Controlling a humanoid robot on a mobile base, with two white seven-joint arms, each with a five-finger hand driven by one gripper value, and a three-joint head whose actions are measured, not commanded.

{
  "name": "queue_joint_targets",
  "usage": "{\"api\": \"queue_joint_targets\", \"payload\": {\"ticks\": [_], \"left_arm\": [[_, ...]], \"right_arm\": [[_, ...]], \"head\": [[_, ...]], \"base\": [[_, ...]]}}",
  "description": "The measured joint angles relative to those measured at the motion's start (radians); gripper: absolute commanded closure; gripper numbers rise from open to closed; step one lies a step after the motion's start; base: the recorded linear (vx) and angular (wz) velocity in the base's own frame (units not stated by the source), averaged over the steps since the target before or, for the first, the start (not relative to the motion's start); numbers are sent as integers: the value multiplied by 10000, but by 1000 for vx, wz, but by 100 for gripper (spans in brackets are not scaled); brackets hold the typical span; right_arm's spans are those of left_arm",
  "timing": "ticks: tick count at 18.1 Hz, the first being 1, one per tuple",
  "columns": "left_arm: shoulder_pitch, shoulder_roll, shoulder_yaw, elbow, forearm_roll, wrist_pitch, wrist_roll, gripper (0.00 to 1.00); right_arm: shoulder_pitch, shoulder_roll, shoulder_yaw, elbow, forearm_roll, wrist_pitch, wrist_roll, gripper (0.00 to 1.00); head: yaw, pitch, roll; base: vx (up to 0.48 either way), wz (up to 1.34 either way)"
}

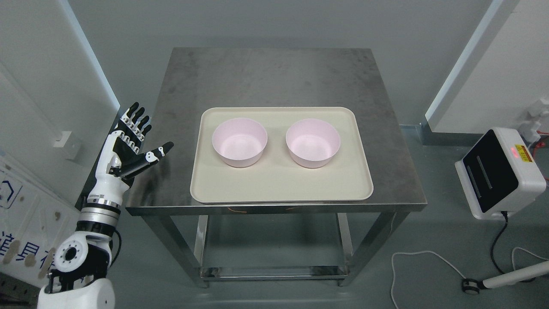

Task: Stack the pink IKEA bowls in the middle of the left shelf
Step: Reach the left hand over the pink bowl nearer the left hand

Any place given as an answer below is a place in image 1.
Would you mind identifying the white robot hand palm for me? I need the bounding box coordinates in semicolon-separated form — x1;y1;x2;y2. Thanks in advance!
90;131;141;201

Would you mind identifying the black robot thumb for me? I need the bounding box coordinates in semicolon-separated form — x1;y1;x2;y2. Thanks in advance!
109;142;174;179

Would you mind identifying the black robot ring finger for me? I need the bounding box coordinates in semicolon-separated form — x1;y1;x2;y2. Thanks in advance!
125;107;145;133

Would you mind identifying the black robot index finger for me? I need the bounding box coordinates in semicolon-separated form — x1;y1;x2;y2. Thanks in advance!
136;124;152;143

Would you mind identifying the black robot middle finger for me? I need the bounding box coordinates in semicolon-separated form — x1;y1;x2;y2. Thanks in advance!
130;115;150;136

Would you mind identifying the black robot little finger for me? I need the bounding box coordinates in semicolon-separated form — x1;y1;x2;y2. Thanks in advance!
120;102;139;126

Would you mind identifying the pink bowl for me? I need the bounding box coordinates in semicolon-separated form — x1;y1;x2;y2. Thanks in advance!
286;118;341;169
212;118;268;168

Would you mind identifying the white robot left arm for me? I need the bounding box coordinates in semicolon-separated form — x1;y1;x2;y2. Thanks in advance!
37;103;173;309

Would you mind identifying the stainless steel table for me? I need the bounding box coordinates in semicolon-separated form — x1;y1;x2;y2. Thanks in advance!
125;48;428;288

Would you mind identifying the white signboard with text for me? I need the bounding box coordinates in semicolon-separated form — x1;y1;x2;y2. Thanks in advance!
0;156;78;288

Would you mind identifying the beige plastic tray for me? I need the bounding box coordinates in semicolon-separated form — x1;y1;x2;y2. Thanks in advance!
190;107;373;204

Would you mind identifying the white wheeled stand leg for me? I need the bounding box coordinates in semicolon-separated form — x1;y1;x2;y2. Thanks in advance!
461;261;549;295

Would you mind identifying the white black box device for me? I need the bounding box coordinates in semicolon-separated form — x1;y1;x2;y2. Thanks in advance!
455;127;547;220

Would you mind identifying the white wall socket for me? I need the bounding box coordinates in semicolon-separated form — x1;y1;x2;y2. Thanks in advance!
53;130;82;160

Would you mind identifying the white cable on floor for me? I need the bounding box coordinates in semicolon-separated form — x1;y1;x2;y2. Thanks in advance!
390;251;467;309

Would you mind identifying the black power cable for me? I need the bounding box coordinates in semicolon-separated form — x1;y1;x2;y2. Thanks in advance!
490;211;509;275

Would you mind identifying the white wall plug adapter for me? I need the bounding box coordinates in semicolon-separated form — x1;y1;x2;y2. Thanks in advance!
518;98;549;143

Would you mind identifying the red cable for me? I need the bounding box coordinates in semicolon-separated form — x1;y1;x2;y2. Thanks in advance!
530;133;549;181

